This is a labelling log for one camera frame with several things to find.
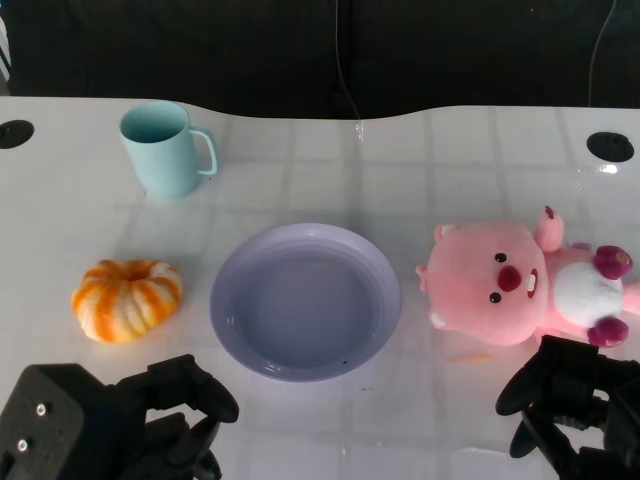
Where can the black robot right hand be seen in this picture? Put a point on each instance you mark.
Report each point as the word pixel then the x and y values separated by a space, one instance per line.
pixel 570 385

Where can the orange white striped pumpkin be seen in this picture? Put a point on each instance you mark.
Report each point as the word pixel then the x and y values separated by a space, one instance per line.
pixel 125 305

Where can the light blue plastic mug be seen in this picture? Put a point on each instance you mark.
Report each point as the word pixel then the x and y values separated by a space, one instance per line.
pixel 160 160

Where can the pink plush doll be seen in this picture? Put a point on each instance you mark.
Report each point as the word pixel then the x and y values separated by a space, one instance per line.
pixel 470 280

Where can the white object at edge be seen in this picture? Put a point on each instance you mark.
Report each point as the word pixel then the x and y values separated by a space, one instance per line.
pixel 4 45

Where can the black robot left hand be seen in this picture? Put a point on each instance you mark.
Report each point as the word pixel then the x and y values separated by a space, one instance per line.
pixel 100 425

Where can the purple plastic plate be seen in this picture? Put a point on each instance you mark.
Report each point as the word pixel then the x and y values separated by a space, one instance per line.
pixel 305 305

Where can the small orange scrap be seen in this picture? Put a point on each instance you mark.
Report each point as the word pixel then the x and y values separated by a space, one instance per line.
pixel 470 357

